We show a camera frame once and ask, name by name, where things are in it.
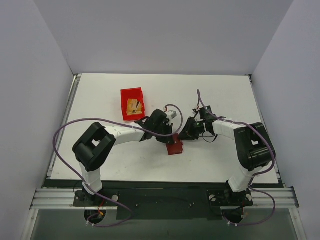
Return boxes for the red plastic bin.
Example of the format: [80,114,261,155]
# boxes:
[120,87,146,122]

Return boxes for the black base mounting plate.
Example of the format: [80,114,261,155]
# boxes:
[73,181,253,220]

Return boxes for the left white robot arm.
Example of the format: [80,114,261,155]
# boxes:
[72,109,177,206]

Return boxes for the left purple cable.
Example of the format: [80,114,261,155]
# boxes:
[53,104,184,227]

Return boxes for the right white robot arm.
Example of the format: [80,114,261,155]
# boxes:
[178,105,276,205]

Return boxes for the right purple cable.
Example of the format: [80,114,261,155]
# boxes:
[196,89,277,227]

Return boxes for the red leather card holder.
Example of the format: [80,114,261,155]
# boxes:
[166,133,184,156]

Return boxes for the gold cards in bin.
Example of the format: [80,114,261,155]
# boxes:
[126,98,145,116]

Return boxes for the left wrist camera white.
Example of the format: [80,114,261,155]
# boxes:
[164,110,177,120]

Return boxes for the purple cable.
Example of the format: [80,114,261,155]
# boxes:
[196,89,277,227]
[53,104,184,227]

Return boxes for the aluminium front rail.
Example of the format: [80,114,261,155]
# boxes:
[30,187,300,210]

